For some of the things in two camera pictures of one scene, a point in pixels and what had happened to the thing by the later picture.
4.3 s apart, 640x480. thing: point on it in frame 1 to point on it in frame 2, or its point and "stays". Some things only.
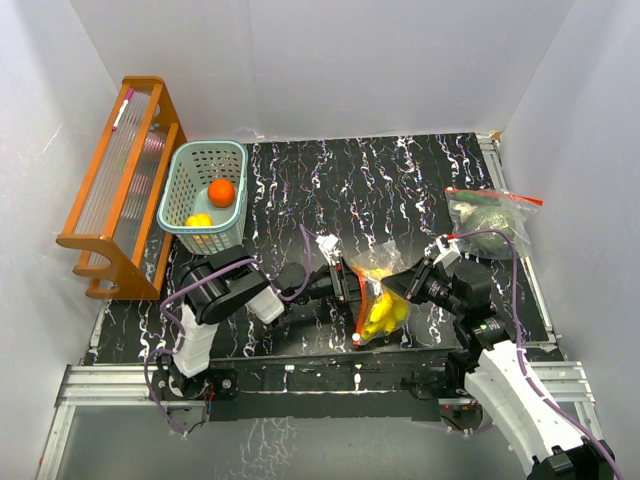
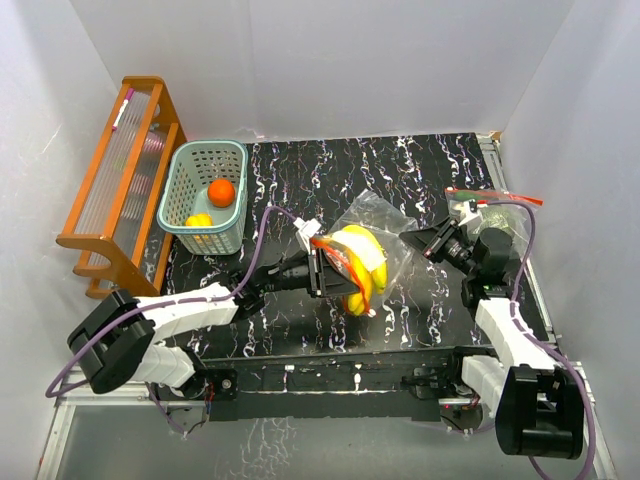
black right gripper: [410, 282] to [431, 241]
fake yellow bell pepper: [199, 220] stays
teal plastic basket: [192, 167] stays
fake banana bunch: [387, 313] to [367, 264]
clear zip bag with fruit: [382, 312] to [371, 240]
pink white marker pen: [129, 94] stays
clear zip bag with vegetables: [473, 211] stays
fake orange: [221, 193] stays
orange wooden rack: [117, 217] stays
